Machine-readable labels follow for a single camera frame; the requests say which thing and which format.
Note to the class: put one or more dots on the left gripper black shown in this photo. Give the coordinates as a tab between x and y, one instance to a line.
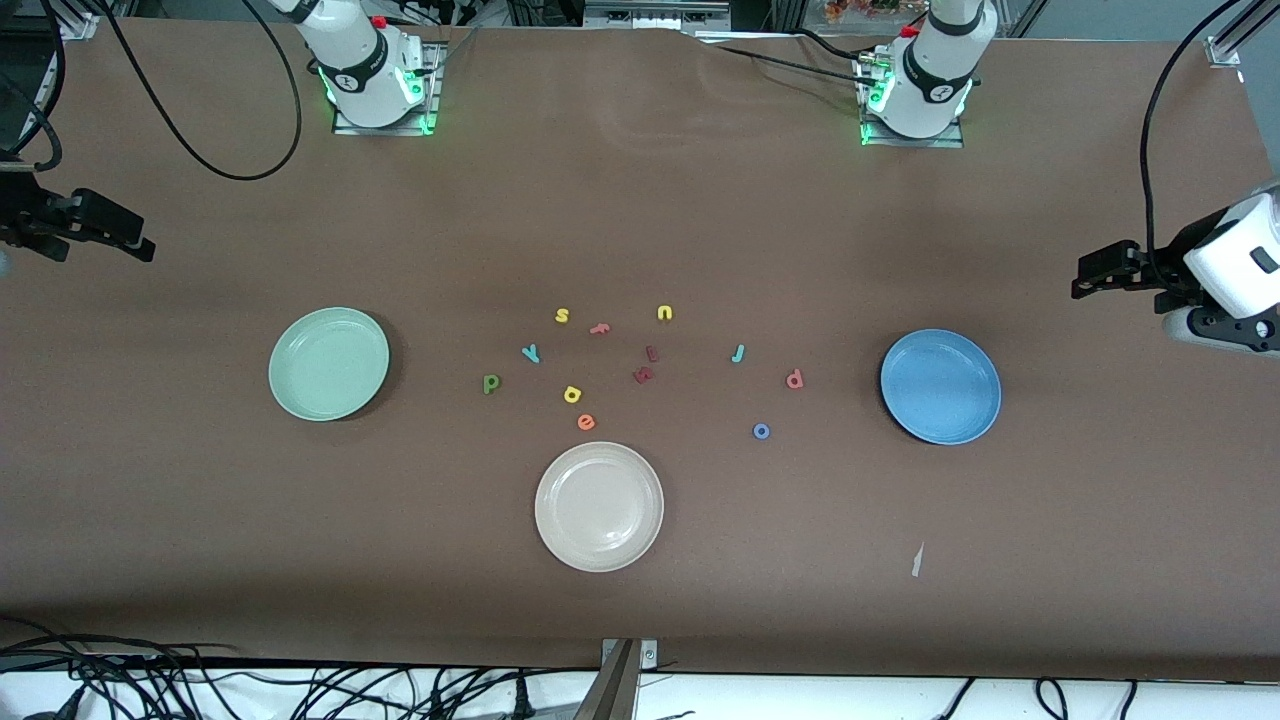
1172	254

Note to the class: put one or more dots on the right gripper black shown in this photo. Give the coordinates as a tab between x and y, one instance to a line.
22	214

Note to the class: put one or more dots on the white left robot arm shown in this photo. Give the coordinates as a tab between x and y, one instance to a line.
930	80

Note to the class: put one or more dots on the blue plate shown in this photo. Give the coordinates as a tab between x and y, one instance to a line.
941	387

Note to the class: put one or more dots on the green plate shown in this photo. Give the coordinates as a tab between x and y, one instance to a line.
329	364

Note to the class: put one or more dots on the small white paper scrap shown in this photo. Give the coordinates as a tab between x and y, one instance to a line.
917	562

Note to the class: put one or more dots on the orange flowers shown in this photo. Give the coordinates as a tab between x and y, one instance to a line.
860	8

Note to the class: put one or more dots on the brown paper table cover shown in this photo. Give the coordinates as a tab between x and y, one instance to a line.
700	200

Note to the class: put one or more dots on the dark red letter k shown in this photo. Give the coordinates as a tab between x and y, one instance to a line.
644	375

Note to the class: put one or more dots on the grey metal box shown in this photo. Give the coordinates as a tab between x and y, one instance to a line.
650	12

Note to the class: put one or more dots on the beige plate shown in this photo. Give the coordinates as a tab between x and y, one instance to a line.
599	507

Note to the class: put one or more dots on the grey metal beam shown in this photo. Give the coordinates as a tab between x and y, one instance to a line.
612	700

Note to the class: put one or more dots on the grey aluminium rail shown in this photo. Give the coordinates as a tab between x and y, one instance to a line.
42	70

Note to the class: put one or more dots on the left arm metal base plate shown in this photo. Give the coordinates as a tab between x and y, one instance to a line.
955	142

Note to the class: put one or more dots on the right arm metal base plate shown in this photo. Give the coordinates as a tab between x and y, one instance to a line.
430	110

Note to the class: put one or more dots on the small metal bracket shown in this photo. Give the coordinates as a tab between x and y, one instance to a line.
648	655

